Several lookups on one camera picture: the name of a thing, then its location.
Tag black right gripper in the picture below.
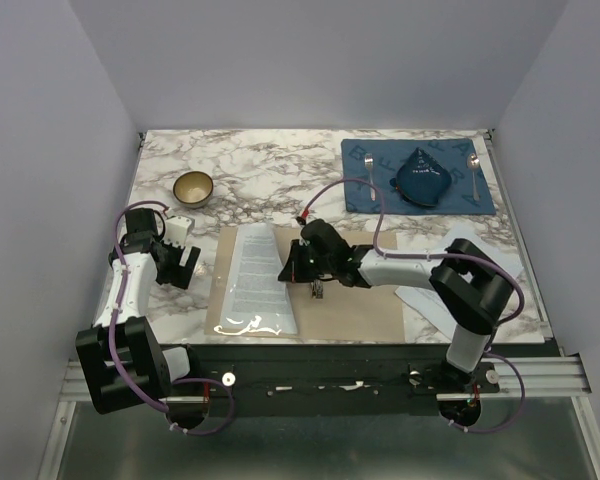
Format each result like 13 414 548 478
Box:
278 239 334 283

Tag beige paper folder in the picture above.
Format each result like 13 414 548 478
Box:
205 225 404 343

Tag printed white paper sheet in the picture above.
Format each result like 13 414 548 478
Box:
213 223 298 337

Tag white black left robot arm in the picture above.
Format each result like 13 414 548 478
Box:
75 201 202 414

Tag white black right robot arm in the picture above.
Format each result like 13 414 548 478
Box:
278 219 524 392

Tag beige ceramic bowl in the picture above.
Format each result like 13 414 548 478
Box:
172 171 214 209

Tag silver fork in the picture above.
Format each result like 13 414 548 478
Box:
364 153 377 201

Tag blue cloth placemat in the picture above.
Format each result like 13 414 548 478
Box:
340 138 496 216

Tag dark blue ceramic dish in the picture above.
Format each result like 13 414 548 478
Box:
390 148 452 208

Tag silver spoon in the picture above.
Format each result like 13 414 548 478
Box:
467 153 481 202

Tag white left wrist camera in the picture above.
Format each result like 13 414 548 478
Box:
163 215 195 248

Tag black mounting base rail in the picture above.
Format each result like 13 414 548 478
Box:
166 344 500 418

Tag aluminium frame rail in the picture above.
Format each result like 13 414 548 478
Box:
60 357 591 403

